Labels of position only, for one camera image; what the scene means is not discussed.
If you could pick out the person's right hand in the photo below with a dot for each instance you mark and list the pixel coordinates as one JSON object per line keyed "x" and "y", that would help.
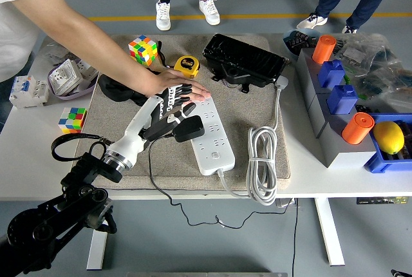
{"x": 170, "y": 79}

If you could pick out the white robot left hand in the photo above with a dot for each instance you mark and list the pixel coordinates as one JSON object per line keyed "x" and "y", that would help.
{"x": 141, "y": 122}

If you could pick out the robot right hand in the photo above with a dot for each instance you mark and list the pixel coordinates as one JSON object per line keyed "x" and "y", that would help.
{"x": 400, "y": 274}

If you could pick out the black plug adapter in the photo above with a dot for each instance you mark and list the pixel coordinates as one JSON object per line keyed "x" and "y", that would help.
{"x": 191, "y": 129}

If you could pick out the white power strip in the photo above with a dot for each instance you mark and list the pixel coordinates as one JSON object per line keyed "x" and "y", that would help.
{"x": 215, "y": 158}

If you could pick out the person's right forearm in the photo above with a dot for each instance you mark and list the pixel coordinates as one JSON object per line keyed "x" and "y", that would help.
{"x": 96, "y": 42}

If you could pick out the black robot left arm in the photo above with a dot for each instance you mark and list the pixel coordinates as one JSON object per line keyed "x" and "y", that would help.
{"x": 42, "y": 228}

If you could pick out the colourful puzzle cube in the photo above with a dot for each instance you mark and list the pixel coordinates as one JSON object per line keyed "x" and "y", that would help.
{"x": 141, "y": 50}
{"x": 72, "y": 120}

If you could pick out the black fabric pouch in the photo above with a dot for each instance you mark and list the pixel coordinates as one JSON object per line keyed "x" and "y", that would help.
{"x": 112, "y": 88}

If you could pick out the purple bowl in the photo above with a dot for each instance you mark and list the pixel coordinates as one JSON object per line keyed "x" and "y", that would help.
{"x": 69, "y": 98}

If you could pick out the black table control panel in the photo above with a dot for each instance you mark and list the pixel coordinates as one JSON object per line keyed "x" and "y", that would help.
{"x": 370, "y": 201}

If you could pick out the white table leg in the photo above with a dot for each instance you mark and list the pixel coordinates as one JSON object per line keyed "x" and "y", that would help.
{"x": 96, "y": 251}
{"x": 330, "y": 235}

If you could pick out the grey-brown mat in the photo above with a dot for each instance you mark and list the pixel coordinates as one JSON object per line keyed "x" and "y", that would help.
{"x": 244, "y": 112}

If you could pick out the clear bag of screws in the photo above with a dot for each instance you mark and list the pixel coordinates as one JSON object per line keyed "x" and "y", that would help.
{"x": 59, "y": 53}

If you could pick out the blue plastic bin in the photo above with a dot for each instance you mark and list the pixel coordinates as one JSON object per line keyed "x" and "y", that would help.
{"x": 376, "y": 164}

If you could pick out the white circuit breaker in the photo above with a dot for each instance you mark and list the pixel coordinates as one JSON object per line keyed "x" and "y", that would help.
{"x": 27, "y": 91}

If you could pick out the light blue bowl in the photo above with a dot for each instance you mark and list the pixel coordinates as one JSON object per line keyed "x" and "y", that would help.
{"x": 297, "y": 40}

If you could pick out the grey under-table box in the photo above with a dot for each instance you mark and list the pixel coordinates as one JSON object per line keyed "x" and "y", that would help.
{"x": 284, "y": 203}

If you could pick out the grey block holder box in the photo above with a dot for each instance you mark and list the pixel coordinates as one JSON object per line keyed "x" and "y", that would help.
{"x": 338, "y": 151}

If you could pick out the yellow lemon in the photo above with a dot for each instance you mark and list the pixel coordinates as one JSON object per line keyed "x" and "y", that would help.
{"x": 387, "y": 137}

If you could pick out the orange cylinder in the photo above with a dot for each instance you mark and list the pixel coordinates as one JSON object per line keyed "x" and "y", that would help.
{"x": 357, "y": 129}
{"x": 323, "y": 50}

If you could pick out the blue block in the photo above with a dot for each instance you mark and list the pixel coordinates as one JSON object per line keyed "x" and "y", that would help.
{"x": 331, "y": 74}
{"x": 342, "y": 100}

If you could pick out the green plastic piece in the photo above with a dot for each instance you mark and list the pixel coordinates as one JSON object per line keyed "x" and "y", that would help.
{"x": 347, "y": 80}

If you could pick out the clear bags of parts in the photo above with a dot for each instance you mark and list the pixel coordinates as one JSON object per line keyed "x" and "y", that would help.
{"x": 386, "y": 74}

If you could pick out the white wall socket panel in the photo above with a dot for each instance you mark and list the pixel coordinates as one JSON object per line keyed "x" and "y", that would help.
{"x": 66, "y": 77}
{"x": 88, "y": 67}

